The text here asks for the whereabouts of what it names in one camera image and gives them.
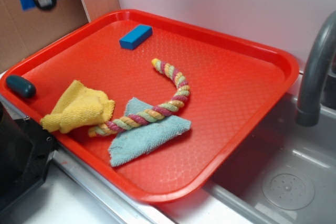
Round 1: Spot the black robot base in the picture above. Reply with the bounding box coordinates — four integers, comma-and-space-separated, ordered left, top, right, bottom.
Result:
1, 104, 56, 214

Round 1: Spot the brown cardboard panel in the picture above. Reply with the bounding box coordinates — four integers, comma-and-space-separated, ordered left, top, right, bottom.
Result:
1, 0, 88, 72

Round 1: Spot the dark green oval object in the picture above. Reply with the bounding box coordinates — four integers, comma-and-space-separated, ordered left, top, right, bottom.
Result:
5, 75, 36, 99

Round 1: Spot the blue rectangular block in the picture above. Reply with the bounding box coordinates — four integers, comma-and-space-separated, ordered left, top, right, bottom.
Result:
119, 25, 153, 50

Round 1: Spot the yellow cloth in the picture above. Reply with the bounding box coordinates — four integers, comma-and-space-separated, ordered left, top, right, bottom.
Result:
40, 80, 115, 134

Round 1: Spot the red plastic tray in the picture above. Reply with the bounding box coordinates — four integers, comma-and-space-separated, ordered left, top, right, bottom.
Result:
1, 10, 299, 204

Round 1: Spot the light blue cloth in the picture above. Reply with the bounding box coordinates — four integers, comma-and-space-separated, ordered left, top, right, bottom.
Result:
108, 97, 192, 168

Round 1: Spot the grey faucet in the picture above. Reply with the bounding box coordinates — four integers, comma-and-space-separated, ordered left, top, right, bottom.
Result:
296, 12, 335, 127

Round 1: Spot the grey sink basin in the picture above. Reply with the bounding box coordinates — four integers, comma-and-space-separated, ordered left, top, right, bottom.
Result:
205, 95, 335, 223

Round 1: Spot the multicolour twisted rope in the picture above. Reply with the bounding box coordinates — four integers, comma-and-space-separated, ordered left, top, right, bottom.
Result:
88, 58, 191, 138

